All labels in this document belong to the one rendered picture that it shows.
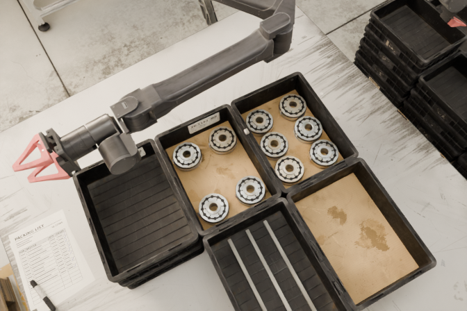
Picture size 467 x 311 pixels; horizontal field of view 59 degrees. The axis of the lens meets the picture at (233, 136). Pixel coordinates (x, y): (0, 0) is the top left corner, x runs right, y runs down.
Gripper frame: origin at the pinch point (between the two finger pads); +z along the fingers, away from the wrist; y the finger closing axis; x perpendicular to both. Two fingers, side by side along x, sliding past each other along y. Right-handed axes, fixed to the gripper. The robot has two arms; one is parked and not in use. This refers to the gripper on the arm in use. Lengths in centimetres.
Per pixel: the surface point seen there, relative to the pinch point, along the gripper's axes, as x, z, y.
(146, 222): -1, -12, 63
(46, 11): 191, -21, 135
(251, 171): -6, -53, 62
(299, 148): -8, -72, 62
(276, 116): 8, -74, 62
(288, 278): -43, -42, 62
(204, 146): 12, -44, 62
